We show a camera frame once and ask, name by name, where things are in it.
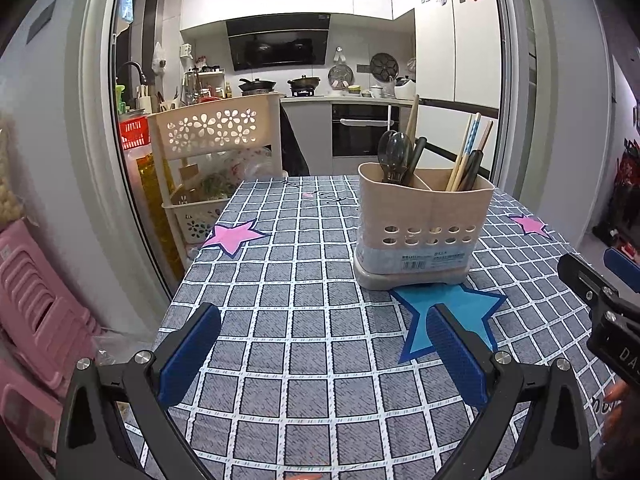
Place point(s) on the white refrigerator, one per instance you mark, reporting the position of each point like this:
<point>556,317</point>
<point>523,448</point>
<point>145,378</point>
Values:
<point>450,50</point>

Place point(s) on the kitchen faucet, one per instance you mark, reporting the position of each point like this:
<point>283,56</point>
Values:
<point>132,67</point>

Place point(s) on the dark translucent spoon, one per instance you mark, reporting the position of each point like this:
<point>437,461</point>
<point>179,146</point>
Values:
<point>386,152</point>
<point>403,152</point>

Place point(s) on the pile of red clothes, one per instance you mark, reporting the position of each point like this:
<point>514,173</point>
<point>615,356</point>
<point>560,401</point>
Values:
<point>627,185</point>

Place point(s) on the white mop pole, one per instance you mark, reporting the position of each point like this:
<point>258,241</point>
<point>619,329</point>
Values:
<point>389,127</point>

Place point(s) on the grey checked star tablecloth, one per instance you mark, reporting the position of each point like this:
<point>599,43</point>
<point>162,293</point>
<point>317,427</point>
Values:
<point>300,360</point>

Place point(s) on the red plastic basket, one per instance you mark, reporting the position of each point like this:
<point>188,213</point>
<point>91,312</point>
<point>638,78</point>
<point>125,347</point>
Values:
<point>134,132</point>

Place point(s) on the black wok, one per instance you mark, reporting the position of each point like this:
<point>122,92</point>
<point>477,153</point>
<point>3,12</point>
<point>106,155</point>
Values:
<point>257,85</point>

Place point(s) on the white rice cooker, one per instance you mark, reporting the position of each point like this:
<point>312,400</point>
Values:
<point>405,87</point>

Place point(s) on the round hanging strainer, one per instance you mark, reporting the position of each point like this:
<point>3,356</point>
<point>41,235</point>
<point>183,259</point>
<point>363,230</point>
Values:
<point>341,77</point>

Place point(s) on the beige flower-cutout storage rack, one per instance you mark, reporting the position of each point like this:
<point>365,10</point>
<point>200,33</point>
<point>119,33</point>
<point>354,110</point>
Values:
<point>215,125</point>

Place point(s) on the black lidded pot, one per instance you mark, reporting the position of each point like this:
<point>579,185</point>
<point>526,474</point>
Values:
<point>303,82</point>

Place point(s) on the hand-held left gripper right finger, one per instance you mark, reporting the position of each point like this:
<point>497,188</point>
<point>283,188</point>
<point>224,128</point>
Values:
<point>455,355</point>

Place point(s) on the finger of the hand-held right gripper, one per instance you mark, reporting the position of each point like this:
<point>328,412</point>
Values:
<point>585,282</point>
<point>622,264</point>

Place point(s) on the black range hood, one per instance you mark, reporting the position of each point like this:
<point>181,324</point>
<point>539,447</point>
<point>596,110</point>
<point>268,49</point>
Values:
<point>277,42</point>

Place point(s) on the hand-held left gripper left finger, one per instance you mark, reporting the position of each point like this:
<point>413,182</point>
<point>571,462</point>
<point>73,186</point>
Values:
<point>192,347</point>

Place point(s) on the yellow oil bottle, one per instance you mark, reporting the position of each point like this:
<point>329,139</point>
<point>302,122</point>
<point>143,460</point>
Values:
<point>152,200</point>

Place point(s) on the round hanging trivet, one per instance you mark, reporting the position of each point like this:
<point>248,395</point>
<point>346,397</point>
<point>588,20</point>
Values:
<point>383,66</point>

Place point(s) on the person's right hand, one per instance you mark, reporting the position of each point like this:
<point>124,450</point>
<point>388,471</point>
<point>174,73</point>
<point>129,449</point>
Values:
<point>622,410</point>

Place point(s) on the beige plastic utensil holder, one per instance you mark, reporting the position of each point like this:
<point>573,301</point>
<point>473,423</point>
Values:
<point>415,210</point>

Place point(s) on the black built-in oven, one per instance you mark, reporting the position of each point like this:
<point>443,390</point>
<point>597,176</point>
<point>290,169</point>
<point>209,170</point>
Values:
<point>362,132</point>

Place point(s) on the blue patterned chopstick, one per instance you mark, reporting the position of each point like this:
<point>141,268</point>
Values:
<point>474,132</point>

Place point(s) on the pink plastic stool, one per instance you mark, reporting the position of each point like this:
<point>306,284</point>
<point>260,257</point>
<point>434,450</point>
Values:
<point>40,300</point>

